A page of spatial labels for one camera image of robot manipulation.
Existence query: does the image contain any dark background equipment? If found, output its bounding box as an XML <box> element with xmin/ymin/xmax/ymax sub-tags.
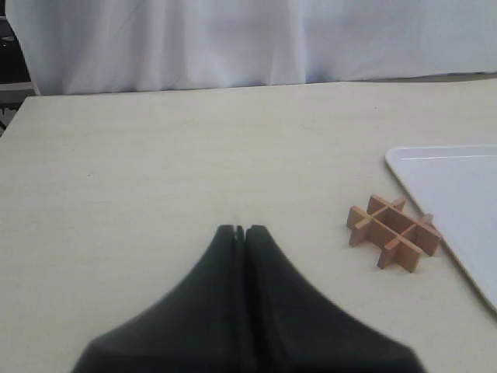
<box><xmin>1</xmin><ymin>14</ymin><xmax>36</xmax><ymax>134</ymax></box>

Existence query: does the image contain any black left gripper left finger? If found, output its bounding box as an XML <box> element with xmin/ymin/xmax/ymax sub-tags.
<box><xmin>73</xmin><ymin>225</ymin><xmax>259</xmax><ymax>372</ymax></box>

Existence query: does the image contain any white plastic tray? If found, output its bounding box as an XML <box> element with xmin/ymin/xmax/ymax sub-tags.
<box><xmin>385</xmin><ymin>144</ymin><xmax>496</xmax><ymax>309</ymax></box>

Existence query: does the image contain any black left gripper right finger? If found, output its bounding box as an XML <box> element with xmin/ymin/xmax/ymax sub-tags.
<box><xmin>245</xmin><ymin>225</ymin><xmax>425</xmax><ymax>372</ymax></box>

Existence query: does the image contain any white backdrop curtain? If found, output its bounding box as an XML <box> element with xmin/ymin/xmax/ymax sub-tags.
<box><xmin>5</xmin><ymin>1</ymin><xmax>496</xmax><ymax>95</ymax></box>

